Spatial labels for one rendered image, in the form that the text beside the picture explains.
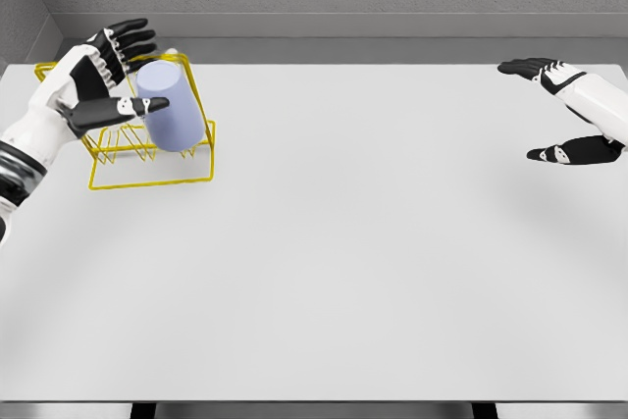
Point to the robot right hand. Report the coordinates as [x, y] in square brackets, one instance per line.
[579, 90]

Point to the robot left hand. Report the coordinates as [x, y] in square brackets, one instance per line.
[73, 80]

